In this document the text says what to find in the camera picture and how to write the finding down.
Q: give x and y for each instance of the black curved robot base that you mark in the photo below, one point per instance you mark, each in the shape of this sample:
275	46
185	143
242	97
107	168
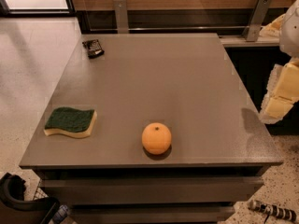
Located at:
15	210

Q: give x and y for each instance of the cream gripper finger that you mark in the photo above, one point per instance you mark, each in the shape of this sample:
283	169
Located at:
273	28
282	92

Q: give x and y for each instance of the left metal wall bracket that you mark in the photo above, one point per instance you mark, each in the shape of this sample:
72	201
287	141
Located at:
121	15

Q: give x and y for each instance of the white rounded gripper body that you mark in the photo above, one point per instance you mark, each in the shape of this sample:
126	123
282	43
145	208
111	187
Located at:
291	32

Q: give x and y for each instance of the metal wall bracket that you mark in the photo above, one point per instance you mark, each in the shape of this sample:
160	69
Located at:
251	32
121	15

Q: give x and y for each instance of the grey cabinet with drawers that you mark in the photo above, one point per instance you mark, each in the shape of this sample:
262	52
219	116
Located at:
219	149

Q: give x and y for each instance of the orange fruit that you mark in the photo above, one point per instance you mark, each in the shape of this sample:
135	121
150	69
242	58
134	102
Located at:
156	138

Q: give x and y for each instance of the dark rxbar chocolate wrapper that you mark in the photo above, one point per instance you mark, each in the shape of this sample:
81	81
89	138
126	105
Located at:
93	48

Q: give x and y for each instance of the green and yellow sponge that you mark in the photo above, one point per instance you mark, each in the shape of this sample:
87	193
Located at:
70	122

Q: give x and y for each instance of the grey side shelf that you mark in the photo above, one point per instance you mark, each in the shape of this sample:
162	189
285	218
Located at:
240	41

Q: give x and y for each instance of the right metal wall bracket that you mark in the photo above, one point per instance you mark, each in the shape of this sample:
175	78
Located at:
251	32

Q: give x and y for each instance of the black white striped cylinder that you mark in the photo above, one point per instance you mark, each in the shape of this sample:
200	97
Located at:
273	210

